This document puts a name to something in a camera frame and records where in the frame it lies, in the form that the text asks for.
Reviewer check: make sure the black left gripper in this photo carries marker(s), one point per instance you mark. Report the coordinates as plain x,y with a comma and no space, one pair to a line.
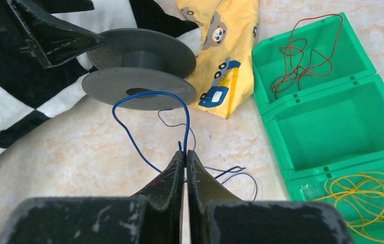
34,28

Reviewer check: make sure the green three-compartment plastic bin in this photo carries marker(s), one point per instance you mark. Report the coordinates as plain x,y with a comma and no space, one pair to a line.
322,105

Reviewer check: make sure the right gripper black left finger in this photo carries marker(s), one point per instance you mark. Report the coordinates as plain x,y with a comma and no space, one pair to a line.
160,220

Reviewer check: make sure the black white checkered pillow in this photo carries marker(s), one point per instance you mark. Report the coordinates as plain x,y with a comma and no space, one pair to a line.
31,94

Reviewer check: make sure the yellow cartoon print cloth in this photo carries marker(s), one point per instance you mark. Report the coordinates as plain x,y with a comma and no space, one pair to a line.
223,77

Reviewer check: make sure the grey plastic cable spool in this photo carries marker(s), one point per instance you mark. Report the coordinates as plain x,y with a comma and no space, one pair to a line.
136,60

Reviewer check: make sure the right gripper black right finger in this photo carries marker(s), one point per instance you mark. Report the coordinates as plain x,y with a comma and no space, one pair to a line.
205,193

